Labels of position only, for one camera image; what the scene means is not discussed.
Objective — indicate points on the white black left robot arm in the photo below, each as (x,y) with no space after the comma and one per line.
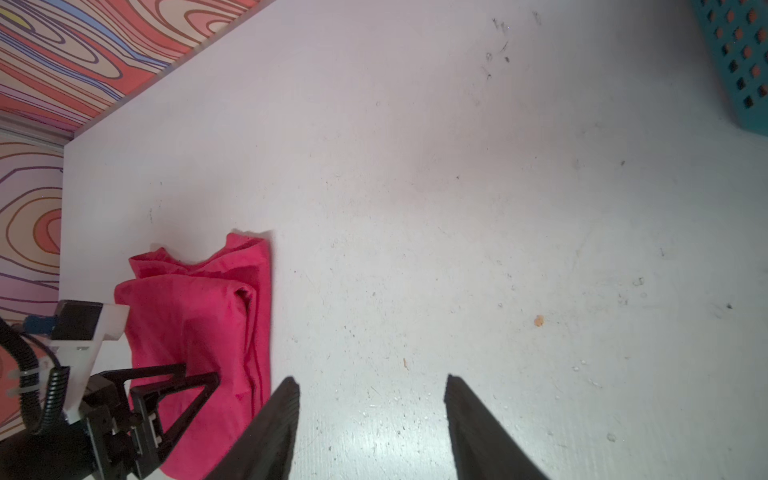
(39,412)

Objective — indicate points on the teal plastic basket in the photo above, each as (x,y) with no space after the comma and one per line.
(735,31)

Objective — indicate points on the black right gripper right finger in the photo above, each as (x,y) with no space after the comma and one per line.
(482,448)

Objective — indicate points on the magenta t shirt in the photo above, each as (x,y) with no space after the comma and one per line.
(213,316)

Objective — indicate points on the aluminium frame corner post left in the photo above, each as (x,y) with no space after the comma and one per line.
(34,132)

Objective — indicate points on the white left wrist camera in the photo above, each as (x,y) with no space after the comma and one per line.
(74,335)

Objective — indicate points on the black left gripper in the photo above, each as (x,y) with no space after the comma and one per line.
(114,438)

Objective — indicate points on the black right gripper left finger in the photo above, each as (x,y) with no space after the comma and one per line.
(265,449)

